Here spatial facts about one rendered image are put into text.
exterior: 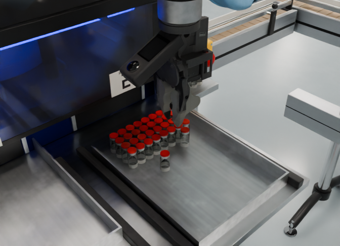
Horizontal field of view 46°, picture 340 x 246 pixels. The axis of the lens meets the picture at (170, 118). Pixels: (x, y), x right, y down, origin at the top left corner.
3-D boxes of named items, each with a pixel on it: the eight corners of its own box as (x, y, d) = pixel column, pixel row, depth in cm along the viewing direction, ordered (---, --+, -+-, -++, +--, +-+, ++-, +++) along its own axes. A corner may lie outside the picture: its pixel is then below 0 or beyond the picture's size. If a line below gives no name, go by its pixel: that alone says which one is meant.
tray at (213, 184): (92, 157, 91) (91, 146, 89) (177, 114, 105) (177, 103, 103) (198, 254, 70) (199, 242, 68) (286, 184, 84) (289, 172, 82)
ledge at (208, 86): (154, 86, 120) (154, 80, 119) (185, 72, 127) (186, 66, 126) (186, 105, 112) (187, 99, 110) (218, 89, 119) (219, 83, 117)
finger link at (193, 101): (205, 123, 79) (204, 81, 74) (181, 134, 76) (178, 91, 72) (195, 117, 81) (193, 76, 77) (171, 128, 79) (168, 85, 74)
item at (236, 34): (163, 98, 118) (163, 49, 109) (131, 78, 127) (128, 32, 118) (296, 34, 155) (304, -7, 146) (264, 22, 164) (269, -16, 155)
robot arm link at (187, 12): (174, 5, 61) (145, -9, 67) (174, 33, 64) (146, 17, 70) (212, -5, 65) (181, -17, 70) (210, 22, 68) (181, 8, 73)
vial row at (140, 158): (126, 165, 88) (124, 149, 86) (185, 132, 98) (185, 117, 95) (132, 170, 87) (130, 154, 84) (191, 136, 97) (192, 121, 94)
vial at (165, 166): (158, 168, 88) (157, 153, 85) (165, 164, 89) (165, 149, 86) (164, 173, 86) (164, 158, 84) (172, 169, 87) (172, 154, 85)
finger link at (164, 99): (187, 111, 83) (191, 75, 77) (164, 121, 80) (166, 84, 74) (178, 103, 85) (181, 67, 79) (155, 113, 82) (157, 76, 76)
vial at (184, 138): (177, 144, 94) (178, 128, 92) (184, 140, 95) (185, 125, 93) (184, 149, 93) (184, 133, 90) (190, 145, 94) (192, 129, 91)
